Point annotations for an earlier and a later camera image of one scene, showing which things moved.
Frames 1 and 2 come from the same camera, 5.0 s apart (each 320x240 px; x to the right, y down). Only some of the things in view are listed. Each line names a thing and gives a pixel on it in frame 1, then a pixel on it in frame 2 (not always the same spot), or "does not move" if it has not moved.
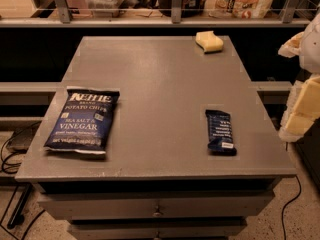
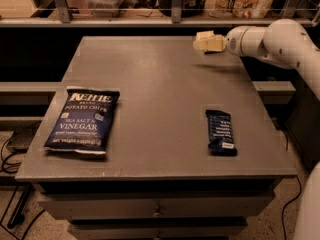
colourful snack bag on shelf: x=249 y=1 does not move
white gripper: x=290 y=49 -> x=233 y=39
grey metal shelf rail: x=65 y=19 does not move
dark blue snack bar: x=220 y=133 does not move
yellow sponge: x=209 y=42 -> x=196 y=45
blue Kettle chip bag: x=84 y=121 does not move
